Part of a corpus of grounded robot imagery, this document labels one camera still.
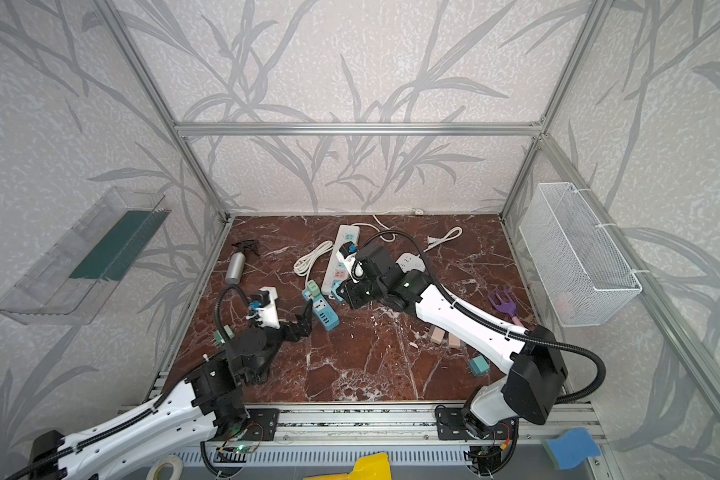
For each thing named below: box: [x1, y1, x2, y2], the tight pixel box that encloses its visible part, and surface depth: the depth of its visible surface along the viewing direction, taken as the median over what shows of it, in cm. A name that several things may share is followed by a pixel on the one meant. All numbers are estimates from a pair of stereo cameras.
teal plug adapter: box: [468, 355, 491, 377], surface depth 83 cm
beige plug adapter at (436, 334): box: [430, 325, 446, 345], surface depth 88 cm
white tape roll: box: [146, 455, 184, 480], surface depth 69 cm
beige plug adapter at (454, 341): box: [448, 332, 461, 350], surface depth 88 cm
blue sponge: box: [546, 427, 601, 470], surface depth 70 cm
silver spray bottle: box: [225, 240, 260, 285], surface depth 105 cm
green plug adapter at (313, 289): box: [307, 280, 321, 297], surface depth 94 cm
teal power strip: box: [302, 288, 340, 332], surface depth 92 cm
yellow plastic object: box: [303, 452, 392, 480], surface depth 69 cm
